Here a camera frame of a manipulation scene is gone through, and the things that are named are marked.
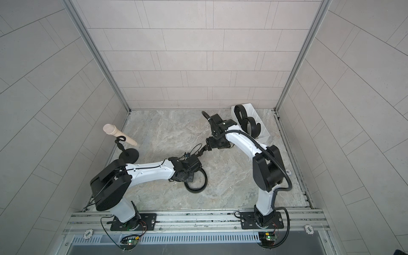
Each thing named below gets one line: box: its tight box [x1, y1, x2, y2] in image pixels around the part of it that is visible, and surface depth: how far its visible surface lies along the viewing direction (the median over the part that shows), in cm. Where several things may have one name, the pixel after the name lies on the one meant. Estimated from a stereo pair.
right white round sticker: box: [304, 224, 315, 235], surface depth 71 cm
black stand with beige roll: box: [103, 123, 140, 164], surface depth 82 cm
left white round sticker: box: [83, 228, 94, 240], surface depth 69 cm
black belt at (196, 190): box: [183, 167, 208, 194], surface depth 81 cm
